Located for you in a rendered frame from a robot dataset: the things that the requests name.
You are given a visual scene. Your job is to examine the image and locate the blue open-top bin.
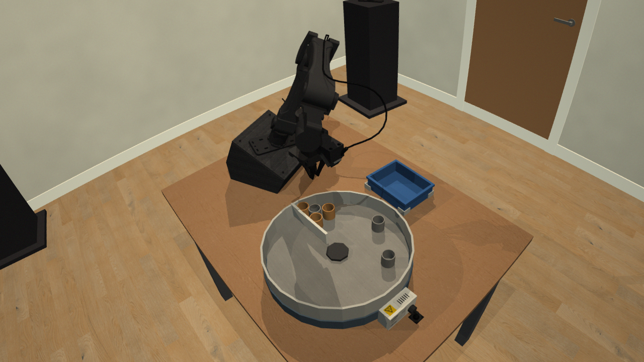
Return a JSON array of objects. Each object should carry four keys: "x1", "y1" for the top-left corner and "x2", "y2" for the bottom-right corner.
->
[{"x1": 366, "y1": 159, "x2": 435, "y2": 211}]

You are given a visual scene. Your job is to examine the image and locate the bronze bushing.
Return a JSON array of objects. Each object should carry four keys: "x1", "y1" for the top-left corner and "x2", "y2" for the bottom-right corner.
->
[
  {"x1": 310, "y1": 213, "x2": 323, "y2": 228},
  {"x1": 297, "y1": 202, "x2": 309, "y2": 216},
  {"x1": 322, "y1": 203, "x2": 335, "y2": 220}
]

